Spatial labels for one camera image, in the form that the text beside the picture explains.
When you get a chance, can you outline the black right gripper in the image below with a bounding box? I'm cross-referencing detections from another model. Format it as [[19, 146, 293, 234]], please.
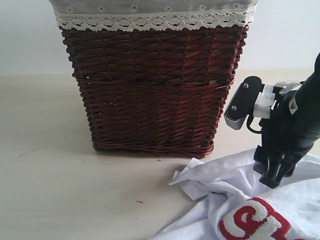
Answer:
[[253, 87, 320, 188]]

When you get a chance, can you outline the white t-shirt with red lettering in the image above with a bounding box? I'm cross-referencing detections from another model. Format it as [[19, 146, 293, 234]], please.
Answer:
[[155, 149, 320, 240]]

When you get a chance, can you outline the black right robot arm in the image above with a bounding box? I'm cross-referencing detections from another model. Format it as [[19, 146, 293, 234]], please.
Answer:
[[253, 58, 320, 189]]

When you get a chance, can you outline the dark red wicker basket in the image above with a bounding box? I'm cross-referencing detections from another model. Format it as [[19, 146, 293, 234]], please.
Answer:
[[61, 25, 249, 158]]

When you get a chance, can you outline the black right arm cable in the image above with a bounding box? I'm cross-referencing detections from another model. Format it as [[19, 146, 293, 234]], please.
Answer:
[[245, 114, 263, 133]]

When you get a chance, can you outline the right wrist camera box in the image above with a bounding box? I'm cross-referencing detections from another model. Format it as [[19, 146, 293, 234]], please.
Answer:
[[223, 76, 264, 131]]

